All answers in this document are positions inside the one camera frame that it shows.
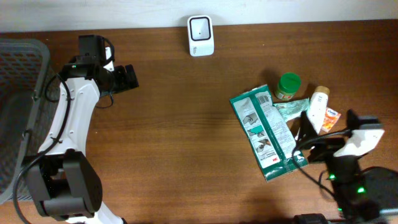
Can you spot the white barcode scanner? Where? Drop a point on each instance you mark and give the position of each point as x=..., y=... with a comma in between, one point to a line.
x=200, y=36

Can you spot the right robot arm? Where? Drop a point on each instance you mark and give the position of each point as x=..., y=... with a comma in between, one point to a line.
x=362, y=195

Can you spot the green 3M gloves package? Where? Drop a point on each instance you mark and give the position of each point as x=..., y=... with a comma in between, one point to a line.
x=270, y=138

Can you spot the orange Kleenex tissue pack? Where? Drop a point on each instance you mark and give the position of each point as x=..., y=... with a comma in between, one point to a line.
x=330, y=119

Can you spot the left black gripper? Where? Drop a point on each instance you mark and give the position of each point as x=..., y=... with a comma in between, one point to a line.
x=122, y=82

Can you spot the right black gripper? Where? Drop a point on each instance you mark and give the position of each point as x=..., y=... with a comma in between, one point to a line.
x=321, y=150

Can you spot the grey plastic mesh basket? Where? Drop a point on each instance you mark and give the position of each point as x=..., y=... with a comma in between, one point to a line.
x=26, y=116

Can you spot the light green wipes packet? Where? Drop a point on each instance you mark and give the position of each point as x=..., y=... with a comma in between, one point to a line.
x=292, y=109

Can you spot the white tube gold cap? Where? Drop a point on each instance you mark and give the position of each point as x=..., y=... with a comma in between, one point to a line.
x=317, y=109

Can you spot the green lid jar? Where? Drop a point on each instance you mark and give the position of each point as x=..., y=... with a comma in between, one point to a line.
x=287, y=86

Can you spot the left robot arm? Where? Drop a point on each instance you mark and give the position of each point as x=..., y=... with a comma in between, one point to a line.
x=60, y=179

